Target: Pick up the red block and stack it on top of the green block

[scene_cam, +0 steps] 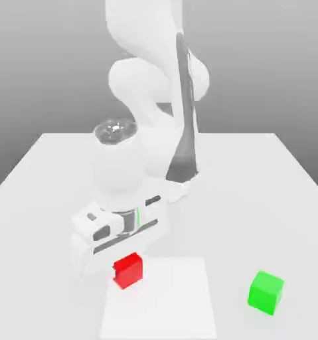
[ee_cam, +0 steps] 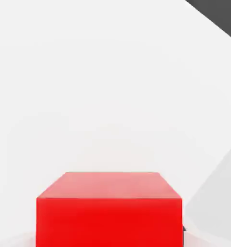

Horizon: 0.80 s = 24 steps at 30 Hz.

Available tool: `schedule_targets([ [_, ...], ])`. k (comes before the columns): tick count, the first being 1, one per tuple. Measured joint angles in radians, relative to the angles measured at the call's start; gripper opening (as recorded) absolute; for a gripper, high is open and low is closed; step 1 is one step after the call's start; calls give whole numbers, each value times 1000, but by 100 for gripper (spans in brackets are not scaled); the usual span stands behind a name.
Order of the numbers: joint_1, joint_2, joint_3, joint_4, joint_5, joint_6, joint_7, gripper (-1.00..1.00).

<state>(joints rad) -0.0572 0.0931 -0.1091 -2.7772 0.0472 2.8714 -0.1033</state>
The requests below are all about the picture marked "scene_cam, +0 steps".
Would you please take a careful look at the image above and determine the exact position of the small red cube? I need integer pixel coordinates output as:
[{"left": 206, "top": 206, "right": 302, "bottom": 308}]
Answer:
[{"left": 112, "top": 252, "right": 144, "bottom": 290}]

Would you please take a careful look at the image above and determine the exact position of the small green cube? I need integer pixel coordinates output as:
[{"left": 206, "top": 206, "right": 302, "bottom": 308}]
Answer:
[{"left": 247, "top": 270, "right": 285, "bottom": 316}]

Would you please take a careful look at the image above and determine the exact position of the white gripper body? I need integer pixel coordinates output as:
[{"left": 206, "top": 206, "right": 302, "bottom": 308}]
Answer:
[{"left": 70, "top": 195, "right": 172, "bottom": 279}]

